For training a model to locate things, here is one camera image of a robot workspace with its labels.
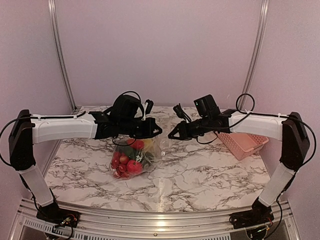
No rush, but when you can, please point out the left aluminium frame post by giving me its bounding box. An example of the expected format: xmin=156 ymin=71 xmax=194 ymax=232
xmin=48 ymin=0 xmax=77 ymax=112

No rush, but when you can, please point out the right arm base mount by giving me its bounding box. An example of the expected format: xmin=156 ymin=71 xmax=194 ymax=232
xmin=229 ymin=210 xmax=274 ymax=229

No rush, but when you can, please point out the pink plastic basket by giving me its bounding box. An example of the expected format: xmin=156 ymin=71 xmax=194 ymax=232
xmin=217 ymin=132 xmax=269 ymax=161

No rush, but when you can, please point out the aluminium front rail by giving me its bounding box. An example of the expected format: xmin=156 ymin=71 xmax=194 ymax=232
xmin=7 ymin=198 xmax=301 ymax=240

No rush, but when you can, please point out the green fake pepper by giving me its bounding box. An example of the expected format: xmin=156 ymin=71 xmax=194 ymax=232
xmin=115 ymin=146 xmax=146 ymax=163

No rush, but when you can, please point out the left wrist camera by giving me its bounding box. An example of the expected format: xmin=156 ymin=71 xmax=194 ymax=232
xmin=141 ymin=99 xmax=154 ymax=121

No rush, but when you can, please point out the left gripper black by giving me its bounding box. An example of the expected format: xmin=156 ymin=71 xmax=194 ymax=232
xmin=119 ymin=117 xmax=163 ymax=140

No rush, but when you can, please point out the clear zip top bag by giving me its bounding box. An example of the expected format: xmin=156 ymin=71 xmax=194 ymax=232
xmin=109 ymin=137 xmax=165 ymax=180

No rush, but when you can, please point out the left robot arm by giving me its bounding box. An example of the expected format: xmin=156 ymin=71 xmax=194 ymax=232
xmin=7 ymin=91 xmax=163 ymax=223

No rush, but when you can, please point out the yellow fake pepper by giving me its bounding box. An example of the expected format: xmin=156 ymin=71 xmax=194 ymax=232
xmin=142 ymin=138 xmax=158 ymax=152

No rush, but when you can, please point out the right aluminium frame post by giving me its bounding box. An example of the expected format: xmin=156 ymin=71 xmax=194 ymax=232
xmin=241 ymin=0 xmax=270 ymax=95

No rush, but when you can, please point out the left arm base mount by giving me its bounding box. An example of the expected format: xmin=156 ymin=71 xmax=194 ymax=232
xmin=36 ymin=208 xmax=80 ymax=228

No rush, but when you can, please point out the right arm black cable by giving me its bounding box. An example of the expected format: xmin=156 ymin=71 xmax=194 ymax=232
xmin=197 ymin=93 xmax=317 ymax=226

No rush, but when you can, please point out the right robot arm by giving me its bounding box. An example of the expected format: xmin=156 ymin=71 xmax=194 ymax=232
xmin=168 ymin=94 xmax=311 ymax=224

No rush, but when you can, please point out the aluminium frame post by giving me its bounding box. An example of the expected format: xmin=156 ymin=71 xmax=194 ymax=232
xmin=241 ymin=0 xmax=270 ymax=95
xmin=48 ymin=0 xmax=77 ymax=112

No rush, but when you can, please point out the red fake pepper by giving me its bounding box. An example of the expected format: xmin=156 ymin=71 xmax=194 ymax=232
xmin=126 ymin=138 xmax=145 ymax=150

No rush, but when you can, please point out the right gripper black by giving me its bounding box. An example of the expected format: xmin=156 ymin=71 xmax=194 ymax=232
xmin=168 ymin=115 xmax=212 ymax=140

